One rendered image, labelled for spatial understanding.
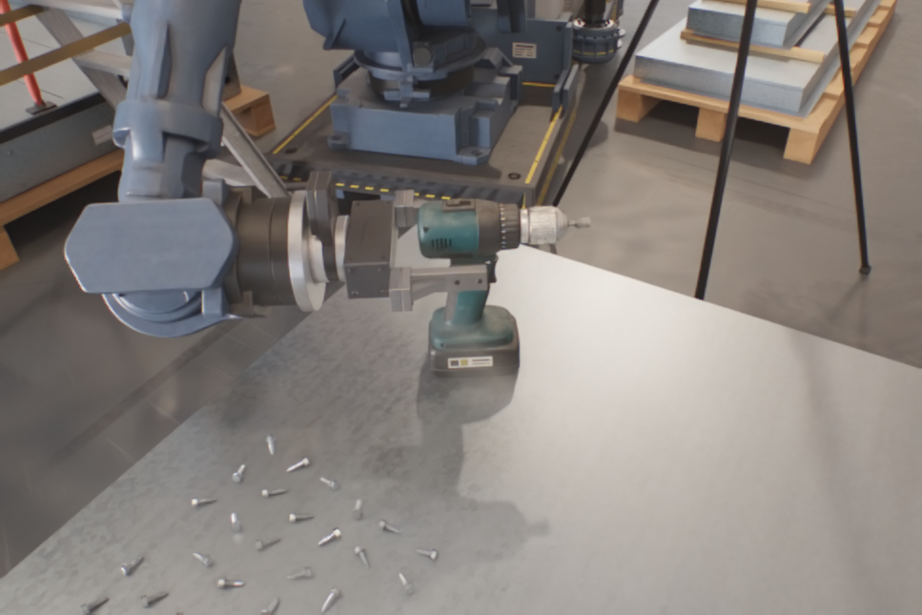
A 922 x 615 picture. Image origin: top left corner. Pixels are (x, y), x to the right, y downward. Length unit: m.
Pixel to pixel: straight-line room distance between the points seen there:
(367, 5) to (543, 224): 1.35
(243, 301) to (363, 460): 0.22
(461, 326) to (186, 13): 0.48
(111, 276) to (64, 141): 1.99
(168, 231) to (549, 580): 0.51
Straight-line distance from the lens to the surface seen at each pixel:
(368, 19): 2.06
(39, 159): 2.74
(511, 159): 2.22
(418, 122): 2.19
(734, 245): 2.37
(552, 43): 2.74
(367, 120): 2.25
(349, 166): 2.21
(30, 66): 1.80
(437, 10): 1.99
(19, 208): 2.65
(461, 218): 0.77
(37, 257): 2.68
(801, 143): 2.92
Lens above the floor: 1.29
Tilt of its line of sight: 35 degrees down
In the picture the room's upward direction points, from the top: 2 degrees counter-clockwise
